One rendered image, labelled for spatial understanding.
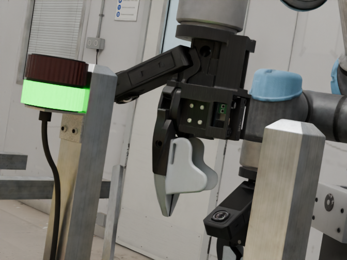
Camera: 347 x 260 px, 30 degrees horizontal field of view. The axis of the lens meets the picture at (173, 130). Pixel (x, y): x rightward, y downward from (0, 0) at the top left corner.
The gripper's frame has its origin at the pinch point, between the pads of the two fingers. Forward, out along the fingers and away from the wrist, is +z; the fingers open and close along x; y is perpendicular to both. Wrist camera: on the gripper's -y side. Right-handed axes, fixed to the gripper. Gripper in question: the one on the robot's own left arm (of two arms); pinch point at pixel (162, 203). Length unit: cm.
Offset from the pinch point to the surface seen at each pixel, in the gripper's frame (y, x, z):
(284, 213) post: 17.9, -19.3, -4.9
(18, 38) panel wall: -337, 416, -41
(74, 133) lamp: -6.1, -11.2, -7.0
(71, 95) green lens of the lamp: -5.2, -14.3, -10.7
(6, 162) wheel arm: -47, 34, 5
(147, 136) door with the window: -161, 342, 19
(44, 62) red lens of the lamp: -7.5, -16.1, -13.5
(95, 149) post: -4.6, -9.1, -5.6
